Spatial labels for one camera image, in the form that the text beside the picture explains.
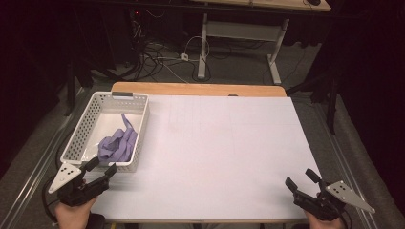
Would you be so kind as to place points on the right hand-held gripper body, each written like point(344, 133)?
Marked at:
point(318, 203)

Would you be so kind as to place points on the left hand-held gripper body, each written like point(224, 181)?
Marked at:
point(76, 192)

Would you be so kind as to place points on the purple cloth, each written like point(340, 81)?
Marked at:
point(119, 146)

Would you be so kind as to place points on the white perforated plastic basket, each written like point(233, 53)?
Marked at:
point(105, 119)

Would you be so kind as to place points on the person's right hand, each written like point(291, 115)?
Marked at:
point(321, 223)

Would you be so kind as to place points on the person's left hand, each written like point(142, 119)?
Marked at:
point(73, 216)

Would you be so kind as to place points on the black chair part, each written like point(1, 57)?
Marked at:
point(96, 221)

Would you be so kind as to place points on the white table cover sheet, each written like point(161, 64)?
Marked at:
point(223, 152)

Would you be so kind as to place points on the black metal stand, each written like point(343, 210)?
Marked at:
point(70, 89)

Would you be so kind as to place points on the black tripod stand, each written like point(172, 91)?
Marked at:
point(331, 95)

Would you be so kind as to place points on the wooden table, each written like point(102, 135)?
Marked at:
point(191, 89)

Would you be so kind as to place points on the white power adapter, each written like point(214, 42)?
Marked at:
point(184, 57)

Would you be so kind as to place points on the white-framed desk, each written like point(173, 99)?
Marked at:
point(242, 30)

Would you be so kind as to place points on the black computer mouse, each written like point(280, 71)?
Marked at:
point(313, 2)

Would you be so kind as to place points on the metal floor rail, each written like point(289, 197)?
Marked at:
point(347, 171)
point(35, 168)

